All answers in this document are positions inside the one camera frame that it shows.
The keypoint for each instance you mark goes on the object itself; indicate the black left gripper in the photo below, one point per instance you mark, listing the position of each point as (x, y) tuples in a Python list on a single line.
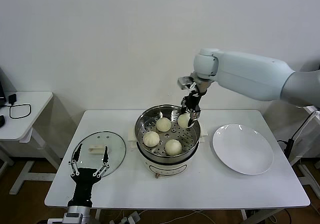
[(83, 184)]

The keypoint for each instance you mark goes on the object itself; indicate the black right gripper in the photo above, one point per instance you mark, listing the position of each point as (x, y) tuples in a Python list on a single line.
[(193, 100)]

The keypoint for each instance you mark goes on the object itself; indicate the white steamed baozi bun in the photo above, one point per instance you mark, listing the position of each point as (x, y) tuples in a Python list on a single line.
[(163, 124), (173, 147), (183, 121), (151, 138)]

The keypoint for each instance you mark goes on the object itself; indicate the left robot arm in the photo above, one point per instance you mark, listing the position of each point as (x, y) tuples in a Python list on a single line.
[(75, 214)]

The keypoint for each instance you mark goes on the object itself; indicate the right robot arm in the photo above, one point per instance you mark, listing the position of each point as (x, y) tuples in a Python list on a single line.
[(250, 76)]

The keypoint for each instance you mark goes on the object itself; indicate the perforated steel steamer basket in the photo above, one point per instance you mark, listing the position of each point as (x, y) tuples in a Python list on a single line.
[(190, 139)]

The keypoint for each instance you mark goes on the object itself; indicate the white round plate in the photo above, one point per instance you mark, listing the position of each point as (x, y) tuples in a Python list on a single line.
[(242, 149)]

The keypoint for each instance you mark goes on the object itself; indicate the white power strip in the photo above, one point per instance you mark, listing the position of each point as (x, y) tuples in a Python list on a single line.
[(131, 219)]

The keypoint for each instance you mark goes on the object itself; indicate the white side table with adapter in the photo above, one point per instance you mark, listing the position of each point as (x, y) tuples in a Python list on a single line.
[(37, 104)]

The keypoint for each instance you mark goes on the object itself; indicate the small black device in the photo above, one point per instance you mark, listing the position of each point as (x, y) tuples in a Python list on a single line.
[(1, 121)]

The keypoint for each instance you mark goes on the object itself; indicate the black power adapter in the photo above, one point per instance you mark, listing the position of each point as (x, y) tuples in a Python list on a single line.
[(13, 99)]

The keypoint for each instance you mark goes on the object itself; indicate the black monitor edge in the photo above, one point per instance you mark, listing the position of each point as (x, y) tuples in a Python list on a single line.
[(1, 84)]

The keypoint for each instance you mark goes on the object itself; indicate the white side table with laptop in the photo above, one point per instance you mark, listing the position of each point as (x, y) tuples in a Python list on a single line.
[(310, 176)]

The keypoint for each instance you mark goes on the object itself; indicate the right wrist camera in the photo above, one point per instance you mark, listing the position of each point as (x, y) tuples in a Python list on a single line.
[(185, 81)]

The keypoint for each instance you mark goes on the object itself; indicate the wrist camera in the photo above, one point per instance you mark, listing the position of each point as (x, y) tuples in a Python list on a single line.
[(55, 221), (185, 81)]

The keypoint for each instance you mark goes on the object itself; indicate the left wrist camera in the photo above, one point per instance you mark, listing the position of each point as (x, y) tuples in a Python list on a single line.
[(55, 221)]

